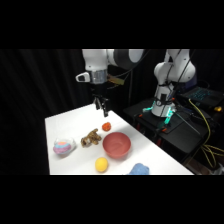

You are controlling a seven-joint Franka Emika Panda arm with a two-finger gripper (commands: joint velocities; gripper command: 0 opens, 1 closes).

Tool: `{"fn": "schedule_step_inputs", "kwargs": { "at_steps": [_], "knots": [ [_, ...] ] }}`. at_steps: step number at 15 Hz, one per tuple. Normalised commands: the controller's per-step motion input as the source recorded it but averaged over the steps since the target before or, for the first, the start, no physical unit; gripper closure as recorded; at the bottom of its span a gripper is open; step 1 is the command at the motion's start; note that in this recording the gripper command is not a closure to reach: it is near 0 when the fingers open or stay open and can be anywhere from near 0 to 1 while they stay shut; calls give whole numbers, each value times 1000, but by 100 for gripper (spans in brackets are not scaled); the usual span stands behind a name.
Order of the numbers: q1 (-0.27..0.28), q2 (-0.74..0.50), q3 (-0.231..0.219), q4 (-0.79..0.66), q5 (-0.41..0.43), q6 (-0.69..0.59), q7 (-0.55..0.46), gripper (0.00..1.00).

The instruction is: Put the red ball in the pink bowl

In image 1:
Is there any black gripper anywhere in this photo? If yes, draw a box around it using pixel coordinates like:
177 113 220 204
90 82 110 119

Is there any red ball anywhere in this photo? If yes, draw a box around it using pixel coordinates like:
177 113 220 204
101 121 112 132

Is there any pink bowl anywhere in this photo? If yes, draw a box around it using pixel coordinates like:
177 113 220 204
102 131 132 160

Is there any yellow ball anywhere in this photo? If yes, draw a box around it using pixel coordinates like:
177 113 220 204
94 157 109 173

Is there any brown plush animal toy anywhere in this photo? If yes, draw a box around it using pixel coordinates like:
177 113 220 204
80 128 103 148

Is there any pastel striped plush toy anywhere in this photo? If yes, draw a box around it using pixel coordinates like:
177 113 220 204
52 136 77 157

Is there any blue plush toy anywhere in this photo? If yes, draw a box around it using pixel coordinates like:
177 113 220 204
127 162 151 176

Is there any black curtain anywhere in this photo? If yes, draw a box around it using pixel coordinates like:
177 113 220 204
0 49 224 176

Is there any black robot stand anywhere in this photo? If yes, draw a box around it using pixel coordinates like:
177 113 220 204
122 96 224 165

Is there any black laptop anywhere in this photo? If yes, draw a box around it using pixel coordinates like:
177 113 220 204
180 85 224 108

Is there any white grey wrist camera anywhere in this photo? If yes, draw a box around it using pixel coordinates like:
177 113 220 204
75 72 91 84

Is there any black hanging arm cable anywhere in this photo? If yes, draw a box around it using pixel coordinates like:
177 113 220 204
114 49 152 79

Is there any yellow cable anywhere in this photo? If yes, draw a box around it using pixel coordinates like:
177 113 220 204
187 97 224 170

